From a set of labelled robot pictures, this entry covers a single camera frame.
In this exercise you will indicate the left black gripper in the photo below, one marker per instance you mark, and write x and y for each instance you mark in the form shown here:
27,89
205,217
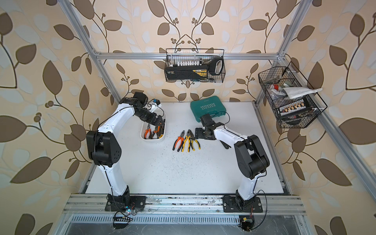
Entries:
154,121

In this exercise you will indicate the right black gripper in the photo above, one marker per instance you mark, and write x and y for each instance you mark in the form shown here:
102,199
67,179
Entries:
199,133

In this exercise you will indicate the white plastic storage box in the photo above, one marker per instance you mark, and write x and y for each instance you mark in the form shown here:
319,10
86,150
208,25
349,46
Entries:
153,134

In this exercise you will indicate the yellow black long-nose pliers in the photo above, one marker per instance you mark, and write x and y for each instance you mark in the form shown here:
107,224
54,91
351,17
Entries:
193,140

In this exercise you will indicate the orange black combination pliers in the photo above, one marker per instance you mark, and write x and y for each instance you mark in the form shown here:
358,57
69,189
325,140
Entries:
179,142

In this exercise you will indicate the yellow black combination pliers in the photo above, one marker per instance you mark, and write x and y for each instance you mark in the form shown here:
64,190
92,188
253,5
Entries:
187,142

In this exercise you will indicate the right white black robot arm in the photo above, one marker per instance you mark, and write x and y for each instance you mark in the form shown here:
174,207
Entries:
251,157

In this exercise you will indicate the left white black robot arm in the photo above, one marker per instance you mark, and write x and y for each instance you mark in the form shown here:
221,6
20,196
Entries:
104,149

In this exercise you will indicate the green plastic tool case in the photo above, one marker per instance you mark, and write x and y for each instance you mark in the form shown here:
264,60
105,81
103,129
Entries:
212,106

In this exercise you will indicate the black yellow tool case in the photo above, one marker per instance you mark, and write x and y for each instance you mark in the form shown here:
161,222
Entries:
195,73

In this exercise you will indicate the white paper booklet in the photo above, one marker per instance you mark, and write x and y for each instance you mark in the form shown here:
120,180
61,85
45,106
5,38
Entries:
297,92

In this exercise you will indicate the socket set tray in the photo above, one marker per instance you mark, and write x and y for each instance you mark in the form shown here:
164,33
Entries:
294,108

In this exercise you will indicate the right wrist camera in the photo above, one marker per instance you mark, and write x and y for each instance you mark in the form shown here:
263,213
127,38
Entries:
207,120

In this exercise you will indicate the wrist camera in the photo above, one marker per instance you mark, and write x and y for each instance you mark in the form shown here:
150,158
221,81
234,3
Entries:
155,102
207,120

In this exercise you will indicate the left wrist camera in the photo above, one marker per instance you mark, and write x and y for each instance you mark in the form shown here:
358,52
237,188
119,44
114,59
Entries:
155,102

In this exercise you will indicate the back black wire basket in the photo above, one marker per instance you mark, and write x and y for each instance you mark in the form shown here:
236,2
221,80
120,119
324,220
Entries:
213,58

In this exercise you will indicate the black wire basket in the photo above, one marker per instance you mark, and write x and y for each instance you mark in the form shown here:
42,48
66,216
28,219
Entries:
274,79
213,58

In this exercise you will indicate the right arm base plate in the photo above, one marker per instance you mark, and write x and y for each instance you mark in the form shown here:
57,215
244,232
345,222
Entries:
236,204

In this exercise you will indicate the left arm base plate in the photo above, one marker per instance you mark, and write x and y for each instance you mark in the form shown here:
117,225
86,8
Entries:
123,203

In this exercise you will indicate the right black wire basket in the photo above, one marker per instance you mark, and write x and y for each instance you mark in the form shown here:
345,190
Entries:
274,79

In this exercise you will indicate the aluminium front rail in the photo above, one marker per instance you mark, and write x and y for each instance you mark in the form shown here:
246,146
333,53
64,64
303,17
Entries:
186,204

